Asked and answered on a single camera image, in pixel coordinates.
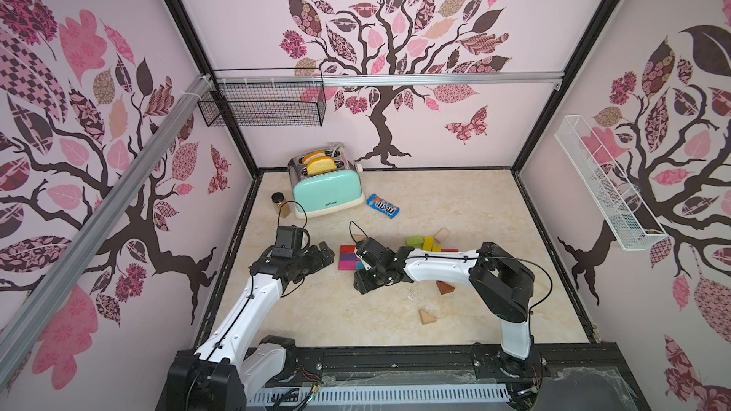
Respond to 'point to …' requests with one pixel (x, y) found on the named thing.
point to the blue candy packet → (380, 205)
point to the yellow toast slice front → (320, 165)
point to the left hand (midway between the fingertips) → (321, 265)
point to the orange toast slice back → (313, 155)
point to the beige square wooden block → (441, 235)
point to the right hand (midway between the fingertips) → (362, 285)
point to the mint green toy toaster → (326, 193)
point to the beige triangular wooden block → (359, 237)
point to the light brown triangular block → (425, 318)
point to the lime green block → (415, 241)
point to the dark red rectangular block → (347, 249)
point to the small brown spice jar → (278, 198)
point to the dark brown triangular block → (444, 287)
